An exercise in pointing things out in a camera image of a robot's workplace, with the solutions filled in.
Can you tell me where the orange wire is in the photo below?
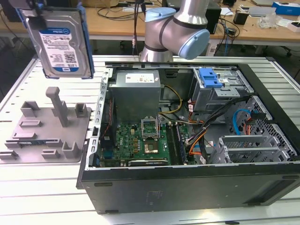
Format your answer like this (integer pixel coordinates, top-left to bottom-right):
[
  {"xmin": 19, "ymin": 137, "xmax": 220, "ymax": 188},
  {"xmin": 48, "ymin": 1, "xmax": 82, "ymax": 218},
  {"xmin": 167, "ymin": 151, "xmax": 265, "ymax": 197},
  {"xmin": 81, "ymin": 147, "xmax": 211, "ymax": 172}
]
[{"xmin": 188, "ymin": 137, "xmax": 208, "ymax": 157}]

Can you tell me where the CPU socket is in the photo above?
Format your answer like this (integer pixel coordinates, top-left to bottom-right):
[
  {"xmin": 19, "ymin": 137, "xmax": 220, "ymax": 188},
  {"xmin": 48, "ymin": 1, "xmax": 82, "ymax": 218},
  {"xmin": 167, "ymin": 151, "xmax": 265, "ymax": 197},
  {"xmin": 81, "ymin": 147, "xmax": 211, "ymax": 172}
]
[{"xmin": 140, "ymin": 116, "xmax": 162, "ymax": 141}]

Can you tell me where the grey plastic parts rack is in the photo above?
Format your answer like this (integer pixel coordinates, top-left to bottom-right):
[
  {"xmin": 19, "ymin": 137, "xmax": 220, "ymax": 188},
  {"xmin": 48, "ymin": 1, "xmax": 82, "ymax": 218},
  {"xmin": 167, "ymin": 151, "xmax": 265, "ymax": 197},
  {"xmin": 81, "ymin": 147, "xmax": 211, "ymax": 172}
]
[{"xmin": 0, "ymin": 86, "xmax": 92, "ymax": 164}]

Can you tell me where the white open box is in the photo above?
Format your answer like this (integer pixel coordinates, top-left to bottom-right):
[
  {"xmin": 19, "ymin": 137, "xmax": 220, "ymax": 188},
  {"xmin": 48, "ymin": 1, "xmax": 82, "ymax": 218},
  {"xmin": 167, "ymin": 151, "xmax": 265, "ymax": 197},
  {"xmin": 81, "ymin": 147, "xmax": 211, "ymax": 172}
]
[{"xmin": 287, "ymin": 20, "xmax": 300, "ymax": 32}]

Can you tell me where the blue flat data wire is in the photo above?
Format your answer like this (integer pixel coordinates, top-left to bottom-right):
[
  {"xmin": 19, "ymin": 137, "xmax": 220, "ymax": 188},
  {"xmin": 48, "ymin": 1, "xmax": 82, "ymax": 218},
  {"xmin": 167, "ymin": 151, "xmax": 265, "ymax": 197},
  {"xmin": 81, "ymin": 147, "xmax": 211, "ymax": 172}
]
[{"xmin": 232, "ymin": 109, "xmax": 253, "ymax": 136}]

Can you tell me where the hard disk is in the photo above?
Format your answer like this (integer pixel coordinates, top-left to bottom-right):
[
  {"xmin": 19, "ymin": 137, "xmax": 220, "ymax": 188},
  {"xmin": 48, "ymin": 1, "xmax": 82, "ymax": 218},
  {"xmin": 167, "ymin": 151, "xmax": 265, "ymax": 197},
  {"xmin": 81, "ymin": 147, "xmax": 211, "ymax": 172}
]
[{"xmin": 15, "ymin": 6, "xmax": 95, "ymax": 81}]

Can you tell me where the yellow wire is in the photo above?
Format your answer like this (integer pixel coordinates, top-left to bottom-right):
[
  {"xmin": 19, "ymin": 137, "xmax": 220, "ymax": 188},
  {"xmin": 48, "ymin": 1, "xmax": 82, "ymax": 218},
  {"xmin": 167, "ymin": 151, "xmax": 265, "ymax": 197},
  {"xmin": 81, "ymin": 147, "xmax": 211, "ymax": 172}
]
[{"xmin": 159, "ymin": 85, "xmax": 184, "ymax": 116}]

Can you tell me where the silver power supply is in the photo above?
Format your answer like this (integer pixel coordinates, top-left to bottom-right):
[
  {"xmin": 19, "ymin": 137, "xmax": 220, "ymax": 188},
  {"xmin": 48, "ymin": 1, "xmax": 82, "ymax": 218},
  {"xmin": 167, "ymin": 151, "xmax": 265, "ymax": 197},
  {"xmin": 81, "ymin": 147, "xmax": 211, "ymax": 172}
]
[{"xmin": 108, "ymin": 70, "xmax": 163, "ymax": 125}]

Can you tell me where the clear plastic packaging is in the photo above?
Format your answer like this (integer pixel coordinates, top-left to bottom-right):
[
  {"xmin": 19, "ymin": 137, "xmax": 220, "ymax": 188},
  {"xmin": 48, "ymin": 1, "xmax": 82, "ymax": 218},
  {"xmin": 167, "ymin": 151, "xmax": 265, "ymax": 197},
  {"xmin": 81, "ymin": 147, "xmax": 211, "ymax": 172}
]
[{"xmin": 259, "ymin": 13, "xmax": 278, "ymax": 29}]

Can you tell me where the multicoloured power wire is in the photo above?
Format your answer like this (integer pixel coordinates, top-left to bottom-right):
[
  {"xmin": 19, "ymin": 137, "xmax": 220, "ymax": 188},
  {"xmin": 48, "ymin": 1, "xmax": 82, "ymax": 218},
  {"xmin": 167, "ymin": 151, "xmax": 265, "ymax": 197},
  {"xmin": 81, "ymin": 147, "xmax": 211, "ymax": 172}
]
[{"xmin": 243, "ymin": 112, "xmax": 267, "ymax": 136}]

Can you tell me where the small black box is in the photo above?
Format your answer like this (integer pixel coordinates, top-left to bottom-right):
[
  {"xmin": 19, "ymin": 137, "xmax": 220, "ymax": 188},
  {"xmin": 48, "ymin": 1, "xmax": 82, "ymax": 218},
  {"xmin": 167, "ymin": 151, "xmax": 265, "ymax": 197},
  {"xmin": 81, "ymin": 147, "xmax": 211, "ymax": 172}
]
[{"xmin": 233, "ymin": 10, "xmax": 249, "ymax": 25}]

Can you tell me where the grey flat box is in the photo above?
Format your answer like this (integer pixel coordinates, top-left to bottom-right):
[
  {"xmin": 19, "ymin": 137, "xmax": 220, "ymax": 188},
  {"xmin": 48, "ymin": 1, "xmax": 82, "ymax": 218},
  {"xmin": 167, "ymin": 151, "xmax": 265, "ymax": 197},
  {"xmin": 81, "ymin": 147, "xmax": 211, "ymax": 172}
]
[{"xmin": 248, "ymin": 6, "xmax": 277, "ymax": 17}]

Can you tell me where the blue cardboard box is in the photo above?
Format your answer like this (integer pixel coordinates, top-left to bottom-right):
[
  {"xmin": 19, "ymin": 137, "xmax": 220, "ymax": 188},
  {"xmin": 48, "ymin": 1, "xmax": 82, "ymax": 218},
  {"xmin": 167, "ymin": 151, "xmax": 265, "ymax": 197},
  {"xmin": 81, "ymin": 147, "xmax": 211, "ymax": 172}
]
[{"xmin": 271, "ymin": 1, "xmax": 300, "ymax": 16}]

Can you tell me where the black RAM slot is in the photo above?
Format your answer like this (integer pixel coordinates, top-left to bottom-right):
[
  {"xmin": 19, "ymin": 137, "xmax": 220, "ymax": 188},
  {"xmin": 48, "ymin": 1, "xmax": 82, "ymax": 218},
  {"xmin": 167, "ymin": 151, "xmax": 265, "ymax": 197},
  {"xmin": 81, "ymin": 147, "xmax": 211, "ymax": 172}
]
[
  {"xmin": 171, "ymin": 123, "xmax": 181, "ymax": 165},
  {"xmin": 165, "ymin": 123, "xmax": 176, "ymax": 165}
]

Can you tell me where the black open PC case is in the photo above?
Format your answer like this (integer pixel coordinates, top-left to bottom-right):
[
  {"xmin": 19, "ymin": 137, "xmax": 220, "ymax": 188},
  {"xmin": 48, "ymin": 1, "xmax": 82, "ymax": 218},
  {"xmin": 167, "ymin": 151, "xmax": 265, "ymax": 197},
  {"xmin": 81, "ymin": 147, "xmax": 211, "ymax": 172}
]
[{"xmin": 76, "ymin": 61, "xmax": 300, "ymax": 214}]

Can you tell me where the square gold chipset chip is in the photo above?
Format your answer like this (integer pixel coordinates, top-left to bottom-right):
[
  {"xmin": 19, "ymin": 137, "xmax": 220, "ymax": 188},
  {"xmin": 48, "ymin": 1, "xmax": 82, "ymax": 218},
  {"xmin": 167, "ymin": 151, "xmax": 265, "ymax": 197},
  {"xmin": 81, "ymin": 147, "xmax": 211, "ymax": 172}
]
[{"xmin": 143, "ymin": 140, "xmax": 160, "ymax": 155}]

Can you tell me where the grey optical drive cage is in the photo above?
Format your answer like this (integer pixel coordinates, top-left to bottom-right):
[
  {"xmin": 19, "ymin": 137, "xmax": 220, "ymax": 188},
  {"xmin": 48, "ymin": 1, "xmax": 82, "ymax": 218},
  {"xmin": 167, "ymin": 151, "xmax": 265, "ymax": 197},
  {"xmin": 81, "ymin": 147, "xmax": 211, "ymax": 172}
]
[{"xmin": 191, "ymin": 67, "xmax": 254, "ymax": 113}]

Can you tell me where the wooden desk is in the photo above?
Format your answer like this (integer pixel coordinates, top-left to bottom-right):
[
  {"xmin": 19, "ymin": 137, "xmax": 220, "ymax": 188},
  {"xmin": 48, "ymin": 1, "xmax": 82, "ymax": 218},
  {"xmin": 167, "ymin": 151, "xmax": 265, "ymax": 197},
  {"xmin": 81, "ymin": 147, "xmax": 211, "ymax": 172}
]
[
  {"xmin": 0, "ymin": 6, "xmax": 147, "ymax": 54},
  {"xmin": 208, "ymin": 4, "xmax": 300, "ymax": 57}
]

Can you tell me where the black graphics card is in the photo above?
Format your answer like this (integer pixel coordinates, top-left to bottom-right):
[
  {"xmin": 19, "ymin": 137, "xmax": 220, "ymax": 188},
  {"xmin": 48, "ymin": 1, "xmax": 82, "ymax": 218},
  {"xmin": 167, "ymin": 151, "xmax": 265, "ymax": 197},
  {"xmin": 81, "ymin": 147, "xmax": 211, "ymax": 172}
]
[{"xmin": 127, "ymin": 159, "xmax": 169, "ymax": 167}]

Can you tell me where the blue plastic drive latch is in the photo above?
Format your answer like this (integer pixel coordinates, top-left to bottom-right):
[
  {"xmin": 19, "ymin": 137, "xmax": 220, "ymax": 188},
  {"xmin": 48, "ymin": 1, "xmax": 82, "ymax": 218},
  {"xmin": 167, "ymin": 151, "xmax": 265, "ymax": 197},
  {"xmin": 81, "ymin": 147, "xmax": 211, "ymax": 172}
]
[{"xmin": 198, "ymin": 67, "xmax": 223, "ymax": 89}]

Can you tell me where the blue RAM stick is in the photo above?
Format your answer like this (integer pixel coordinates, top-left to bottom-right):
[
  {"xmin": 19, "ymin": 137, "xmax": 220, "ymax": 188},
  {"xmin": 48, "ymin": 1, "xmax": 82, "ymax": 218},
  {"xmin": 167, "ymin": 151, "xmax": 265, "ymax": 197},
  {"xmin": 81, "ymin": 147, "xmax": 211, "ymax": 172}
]
[
  {"xmin": 177, "ymin": 124, "xmax": 189, "ymax": 165},
  {"xmin": 17, "ymin": 140, "xmax": 47, "ymax": 146}
]

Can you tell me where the black computer tower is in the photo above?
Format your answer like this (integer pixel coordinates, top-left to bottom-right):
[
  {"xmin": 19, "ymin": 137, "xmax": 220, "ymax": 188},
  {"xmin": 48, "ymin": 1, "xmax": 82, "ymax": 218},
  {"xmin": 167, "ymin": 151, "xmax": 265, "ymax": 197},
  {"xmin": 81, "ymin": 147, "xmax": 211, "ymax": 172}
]
[{"xmin": 206, "ymin": 2, "xmax": 223, "ymax": 35}]

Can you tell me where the large black box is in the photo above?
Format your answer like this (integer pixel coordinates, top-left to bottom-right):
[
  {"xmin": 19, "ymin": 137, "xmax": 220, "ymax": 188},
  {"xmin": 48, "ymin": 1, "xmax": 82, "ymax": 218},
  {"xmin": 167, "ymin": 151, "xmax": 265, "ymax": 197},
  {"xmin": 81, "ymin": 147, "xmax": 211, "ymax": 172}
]
[{"xmin": 1, "ymin": 0, "xmax": 24, "ymax": 23}]

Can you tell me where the green motherboard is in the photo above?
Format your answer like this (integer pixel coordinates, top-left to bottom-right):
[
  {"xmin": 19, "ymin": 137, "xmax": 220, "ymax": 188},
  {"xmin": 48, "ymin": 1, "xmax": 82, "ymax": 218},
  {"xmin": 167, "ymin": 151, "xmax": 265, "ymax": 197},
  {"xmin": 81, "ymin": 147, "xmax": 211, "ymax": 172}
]
[{"xmin": 99, "ymin": 121, "xmax": 196, "ymax": 168}]

